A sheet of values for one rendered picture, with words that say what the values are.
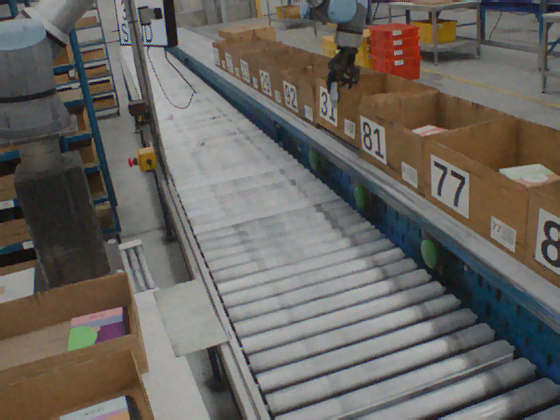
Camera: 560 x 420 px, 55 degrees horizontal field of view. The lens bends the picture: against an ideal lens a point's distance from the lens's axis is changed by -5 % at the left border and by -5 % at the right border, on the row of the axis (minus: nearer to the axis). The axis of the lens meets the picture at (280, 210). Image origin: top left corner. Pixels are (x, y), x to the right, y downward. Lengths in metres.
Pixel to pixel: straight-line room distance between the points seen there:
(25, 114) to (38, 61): 0.13
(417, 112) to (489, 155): 0.39
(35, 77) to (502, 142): 1.20
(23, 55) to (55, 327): 0.66
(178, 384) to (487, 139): 0.97
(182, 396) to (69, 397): 0.22
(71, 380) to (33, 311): 0.34
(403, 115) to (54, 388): 1.28
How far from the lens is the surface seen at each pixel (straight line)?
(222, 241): 1.68
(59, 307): 1.45
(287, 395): 1.09
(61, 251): 1.59
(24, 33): 1.49
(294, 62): 2.92
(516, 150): 1.61
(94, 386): 1.17
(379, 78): 2.22
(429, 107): 1.89
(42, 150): 1.54
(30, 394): 1.17
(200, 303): 1.39
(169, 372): 1.21
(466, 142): 1.50
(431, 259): 1.36
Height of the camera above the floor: 1.48
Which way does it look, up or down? 24 degrees down
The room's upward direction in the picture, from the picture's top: 8 degrees counter-clockwise
